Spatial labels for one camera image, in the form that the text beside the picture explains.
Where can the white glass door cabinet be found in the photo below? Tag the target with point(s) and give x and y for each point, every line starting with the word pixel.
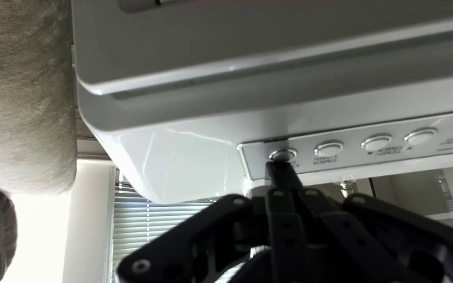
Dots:
pixel 431 194

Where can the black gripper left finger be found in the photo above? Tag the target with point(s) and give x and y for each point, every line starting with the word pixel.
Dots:
pixel 195 241

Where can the beige fabric sofa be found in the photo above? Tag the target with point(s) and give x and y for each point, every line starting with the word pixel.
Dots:
pixel 22 131

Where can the white portable air conditioner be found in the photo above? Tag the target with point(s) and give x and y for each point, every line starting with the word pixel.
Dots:
pixel 267 57

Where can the white window blind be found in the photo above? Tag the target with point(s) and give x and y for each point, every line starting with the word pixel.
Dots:
pixel 148 230

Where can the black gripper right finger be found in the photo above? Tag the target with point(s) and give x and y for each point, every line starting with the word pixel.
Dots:
pixel 372 241

